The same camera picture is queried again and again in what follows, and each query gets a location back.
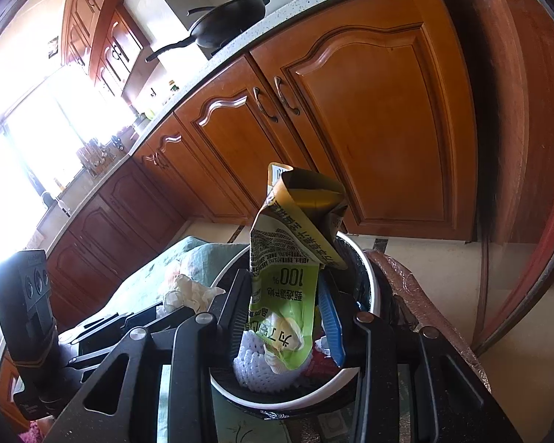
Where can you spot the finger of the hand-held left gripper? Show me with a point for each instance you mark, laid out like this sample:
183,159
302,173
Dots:
106,327

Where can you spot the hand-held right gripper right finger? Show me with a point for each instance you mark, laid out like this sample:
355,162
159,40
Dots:
333,332

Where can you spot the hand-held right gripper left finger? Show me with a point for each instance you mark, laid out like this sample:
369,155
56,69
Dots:
231,309

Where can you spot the red snack packet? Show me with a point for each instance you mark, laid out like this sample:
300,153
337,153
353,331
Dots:
321,363

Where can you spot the green snack packet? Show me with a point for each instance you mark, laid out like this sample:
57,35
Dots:
281,286

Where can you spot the white foam fruit net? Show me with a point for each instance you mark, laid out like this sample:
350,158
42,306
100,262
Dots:
254,364

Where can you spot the white round trash bin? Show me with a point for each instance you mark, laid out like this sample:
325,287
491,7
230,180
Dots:
277,401

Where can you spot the crumpled white tissue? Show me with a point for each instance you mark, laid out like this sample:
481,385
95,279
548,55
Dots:
184,293

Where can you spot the light blue floral tablecloth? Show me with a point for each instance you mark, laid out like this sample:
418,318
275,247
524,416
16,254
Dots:
157,267

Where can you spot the kitchen window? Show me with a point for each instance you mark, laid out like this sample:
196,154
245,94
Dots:
37,147

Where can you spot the utensil holder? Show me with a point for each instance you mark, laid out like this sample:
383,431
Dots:
94,157

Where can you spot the wooden kitchen base cabinets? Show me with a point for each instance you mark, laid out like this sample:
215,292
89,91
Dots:
374,124

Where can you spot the reddish round wooden panel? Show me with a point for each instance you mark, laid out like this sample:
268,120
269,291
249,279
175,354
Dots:
526,147

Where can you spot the black wok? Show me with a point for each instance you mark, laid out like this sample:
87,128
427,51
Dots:
231,23

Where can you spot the speckled kitchen countertop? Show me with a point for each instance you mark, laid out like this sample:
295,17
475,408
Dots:
281,18

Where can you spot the wooden wall cabinets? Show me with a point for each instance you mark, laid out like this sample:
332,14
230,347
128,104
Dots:
106,32

